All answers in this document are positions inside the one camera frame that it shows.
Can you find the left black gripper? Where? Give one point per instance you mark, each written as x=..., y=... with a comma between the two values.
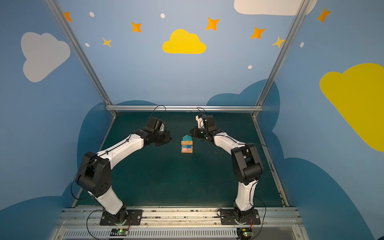
x=162, y=137

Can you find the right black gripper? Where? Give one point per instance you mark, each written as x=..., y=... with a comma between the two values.
x=198, y=132

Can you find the teal house-shaped block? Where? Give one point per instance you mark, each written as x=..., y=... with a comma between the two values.
x=187, y=138

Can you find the long natural wood block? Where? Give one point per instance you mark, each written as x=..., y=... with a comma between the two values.
x=186, y=143

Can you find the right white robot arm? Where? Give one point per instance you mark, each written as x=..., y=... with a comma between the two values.
x=247, y=165

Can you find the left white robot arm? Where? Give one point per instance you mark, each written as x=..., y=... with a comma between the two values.
x=95, y=173

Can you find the left controller board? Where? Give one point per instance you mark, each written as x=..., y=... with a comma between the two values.
x=122, y=232

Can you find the controller board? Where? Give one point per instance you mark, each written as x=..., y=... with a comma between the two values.
x=122, y=232
x=244, y=233

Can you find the right controller board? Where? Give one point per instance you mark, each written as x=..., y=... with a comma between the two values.
x=244, y=233

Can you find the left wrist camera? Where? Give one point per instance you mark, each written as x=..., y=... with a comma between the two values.
x=155, y=125

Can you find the back aluminium frame rail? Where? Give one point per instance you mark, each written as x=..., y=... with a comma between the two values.
x=148, y=108

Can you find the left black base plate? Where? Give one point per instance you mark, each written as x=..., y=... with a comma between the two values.
x=132, y=216

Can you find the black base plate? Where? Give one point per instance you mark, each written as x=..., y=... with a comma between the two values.
x=132, y=216
x=228, y=216

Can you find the front aluminium rail bed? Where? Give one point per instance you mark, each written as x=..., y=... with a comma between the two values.
x=179, y=223

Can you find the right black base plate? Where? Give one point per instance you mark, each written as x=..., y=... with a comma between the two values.
x=228, y=216

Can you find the right aluminium frame post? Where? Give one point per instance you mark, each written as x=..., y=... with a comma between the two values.
x=291, y=34

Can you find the aluminium frame post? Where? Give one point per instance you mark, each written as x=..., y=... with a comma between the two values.
x=57, y=12
x=291, y=34

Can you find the left aluminium frame post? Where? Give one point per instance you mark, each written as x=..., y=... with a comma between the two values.
x=57, y=12

